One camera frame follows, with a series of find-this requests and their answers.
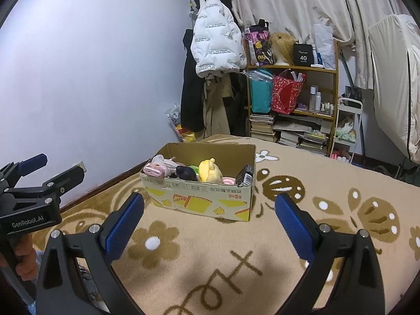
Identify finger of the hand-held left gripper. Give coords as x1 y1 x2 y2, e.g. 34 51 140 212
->
10 165 85 204
0 153 48 187

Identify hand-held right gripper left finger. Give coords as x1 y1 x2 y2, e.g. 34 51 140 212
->
34 192 145 315

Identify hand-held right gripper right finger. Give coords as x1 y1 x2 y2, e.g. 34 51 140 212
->
275 193 386 315

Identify pink striped plush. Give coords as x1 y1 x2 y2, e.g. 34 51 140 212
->
143 155 178 178

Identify printed cardboard box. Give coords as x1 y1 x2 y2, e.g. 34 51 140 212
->
140 143 256 222

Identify purple-haired plush doll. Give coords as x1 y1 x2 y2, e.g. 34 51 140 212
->
175 166 199 182

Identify yellow plush toy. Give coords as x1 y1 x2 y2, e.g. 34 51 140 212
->
198 158 224 183

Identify person's left hand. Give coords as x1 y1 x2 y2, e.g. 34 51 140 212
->
13 232 38 282

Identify black packet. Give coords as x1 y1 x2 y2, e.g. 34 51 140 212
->
234 164 255 186

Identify pile of books and papers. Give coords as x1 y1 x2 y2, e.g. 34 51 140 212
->
277 120 332 155

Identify stack of books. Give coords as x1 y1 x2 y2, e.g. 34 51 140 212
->
249 113 276 142

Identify plastic bag with snacks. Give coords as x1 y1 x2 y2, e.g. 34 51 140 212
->
165 104 197 143

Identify wooden shelf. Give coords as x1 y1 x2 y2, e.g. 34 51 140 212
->
244 38 340 156

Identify white bottles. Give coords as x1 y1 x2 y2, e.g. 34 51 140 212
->
308 85 324 112

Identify red patterned bag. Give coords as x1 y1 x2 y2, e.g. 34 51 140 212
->
271 70 306 115

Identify white trolley cart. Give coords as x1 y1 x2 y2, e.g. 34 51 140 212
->
331 97 364 165

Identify teal bag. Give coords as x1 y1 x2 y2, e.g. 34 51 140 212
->
248 70 274 114

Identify black coat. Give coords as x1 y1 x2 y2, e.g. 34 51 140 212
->
180 29 207 133

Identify white cloth on rack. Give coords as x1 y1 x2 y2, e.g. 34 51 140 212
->
367 14 420 165

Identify black box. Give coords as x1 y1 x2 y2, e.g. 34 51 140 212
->
293 43 314 66

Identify blonde wig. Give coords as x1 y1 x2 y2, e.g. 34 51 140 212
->
268 32 297 67

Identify white plastic bag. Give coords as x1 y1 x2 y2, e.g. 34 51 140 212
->
313 23 337 69

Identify black patterned tote bag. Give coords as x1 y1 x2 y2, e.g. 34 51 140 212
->
244 20 274 66

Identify white puffer jacket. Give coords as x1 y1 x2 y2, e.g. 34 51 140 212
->
190 0 248 79

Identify white curtain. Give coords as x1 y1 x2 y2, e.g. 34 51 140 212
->
226 0 420 89

